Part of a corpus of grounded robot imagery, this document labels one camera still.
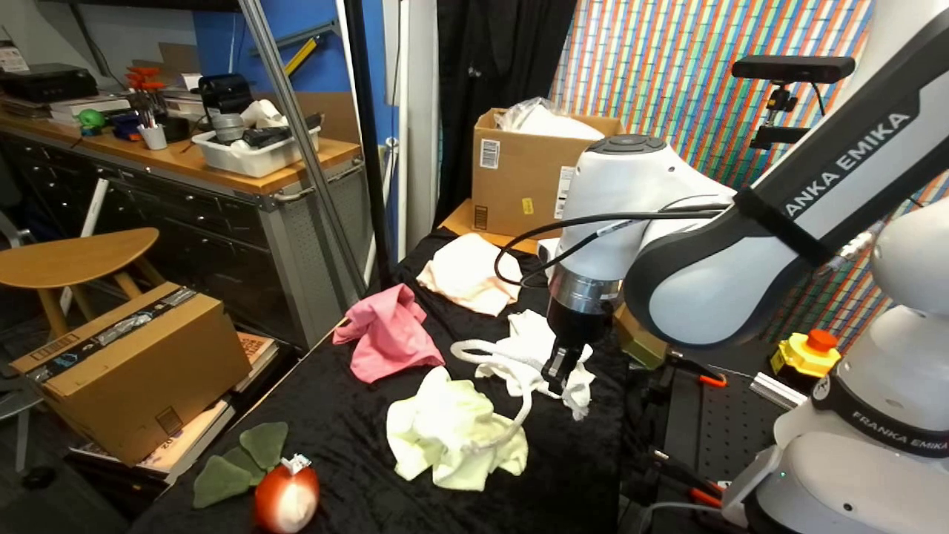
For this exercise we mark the white plastic bin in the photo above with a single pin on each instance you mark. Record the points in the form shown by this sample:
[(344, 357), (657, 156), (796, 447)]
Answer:
[(254, 152)]

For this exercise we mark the slanted metal pole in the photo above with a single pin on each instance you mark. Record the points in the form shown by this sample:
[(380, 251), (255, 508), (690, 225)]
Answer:
[(307, 150)]

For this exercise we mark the black curtain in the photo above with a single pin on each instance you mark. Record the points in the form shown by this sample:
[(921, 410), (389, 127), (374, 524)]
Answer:
[(494, 61)]

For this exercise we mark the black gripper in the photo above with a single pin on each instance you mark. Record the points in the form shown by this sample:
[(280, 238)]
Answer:
[(581, 322)]

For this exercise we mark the black case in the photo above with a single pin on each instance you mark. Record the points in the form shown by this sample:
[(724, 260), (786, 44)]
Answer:
[(46, 82)]

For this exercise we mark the black perforated breadboard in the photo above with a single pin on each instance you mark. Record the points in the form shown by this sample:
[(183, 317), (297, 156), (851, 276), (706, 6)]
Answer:
[(712, 435)]

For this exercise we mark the black camera bar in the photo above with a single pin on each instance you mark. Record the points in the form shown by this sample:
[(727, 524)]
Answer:
[(791, 67)]

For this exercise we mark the green object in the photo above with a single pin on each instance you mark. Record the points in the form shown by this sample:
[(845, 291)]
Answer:
[(89, 121)]

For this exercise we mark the colourful patterned backdrop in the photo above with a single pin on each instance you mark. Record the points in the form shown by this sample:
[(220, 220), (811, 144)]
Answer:
[(672, 78)]

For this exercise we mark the pale yellow cloth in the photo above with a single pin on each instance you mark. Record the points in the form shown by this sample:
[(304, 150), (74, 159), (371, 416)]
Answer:
[(454, 435)]

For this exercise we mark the wooden workbench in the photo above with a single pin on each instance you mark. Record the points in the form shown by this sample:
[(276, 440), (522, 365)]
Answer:
[(197, 187)]

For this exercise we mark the black round helmet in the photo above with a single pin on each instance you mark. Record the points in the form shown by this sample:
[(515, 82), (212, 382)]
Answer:
[(226, 100)]

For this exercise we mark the pink cloth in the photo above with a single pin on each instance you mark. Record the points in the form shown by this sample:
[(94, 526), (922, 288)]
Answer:
[(380, 331)]

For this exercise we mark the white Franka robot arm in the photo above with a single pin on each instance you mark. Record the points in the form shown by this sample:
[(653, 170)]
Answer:
[(841, 180)]

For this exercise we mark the blue panel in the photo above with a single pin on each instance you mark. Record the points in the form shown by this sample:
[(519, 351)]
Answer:
[(255, 41)]

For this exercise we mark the open labelled cardboard box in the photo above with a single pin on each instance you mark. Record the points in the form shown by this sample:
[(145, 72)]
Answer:
[(515, 168)]

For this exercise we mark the white cup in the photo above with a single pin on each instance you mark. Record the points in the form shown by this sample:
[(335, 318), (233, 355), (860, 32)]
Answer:
[(153, 136)]

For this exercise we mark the wooden stool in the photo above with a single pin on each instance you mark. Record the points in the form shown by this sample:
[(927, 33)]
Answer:
[(74, 256)]

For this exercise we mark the orange object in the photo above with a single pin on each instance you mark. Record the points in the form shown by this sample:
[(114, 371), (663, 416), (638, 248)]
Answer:
[(145, 78)]

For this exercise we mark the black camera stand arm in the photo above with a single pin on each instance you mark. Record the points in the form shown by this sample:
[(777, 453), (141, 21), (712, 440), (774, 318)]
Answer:
[(780, 136)]

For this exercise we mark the large taped cardboard box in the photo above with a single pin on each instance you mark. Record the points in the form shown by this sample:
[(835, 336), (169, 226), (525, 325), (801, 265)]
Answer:
[(137, 376)]

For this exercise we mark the silver metal bracket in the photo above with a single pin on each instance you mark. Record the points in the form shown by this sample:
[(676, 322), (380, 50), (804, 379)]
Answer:
[(777, 391)]

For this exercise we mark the yellow emergency stop button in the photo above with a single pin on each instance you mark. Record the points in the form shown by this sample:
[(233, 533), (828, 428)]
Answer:
[(804, 355)]

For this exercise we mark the red toy with green leaves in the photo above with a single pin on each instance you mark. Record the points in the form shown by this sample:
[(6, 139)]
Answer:
[(286, 495)]

